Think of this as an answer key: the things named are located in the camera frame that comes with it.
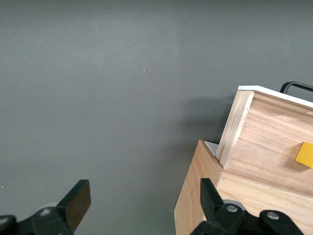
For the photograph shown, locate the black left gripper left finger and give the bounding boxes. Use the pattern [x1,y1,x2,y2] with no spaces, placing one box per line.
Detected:
[0,179,91,235]

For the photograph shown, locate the white-fronted wooden drawer black handle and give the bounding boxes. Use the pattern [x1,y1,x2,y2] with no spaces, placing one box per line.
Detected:
[215,82,313,196]

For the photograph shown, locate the yellow cube block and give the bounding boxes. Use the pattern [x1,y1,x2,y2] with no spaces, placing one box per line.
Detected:
[295,141,313,169]

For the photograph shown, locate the light wooden cabinet box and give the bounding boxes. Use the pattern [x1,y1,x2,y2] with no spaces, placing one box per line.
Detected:
[174,139,313,235]

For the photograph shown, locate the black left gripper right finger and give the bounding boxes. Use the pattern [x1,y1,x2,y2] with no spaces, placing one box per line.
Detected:
[193,178,304,235]

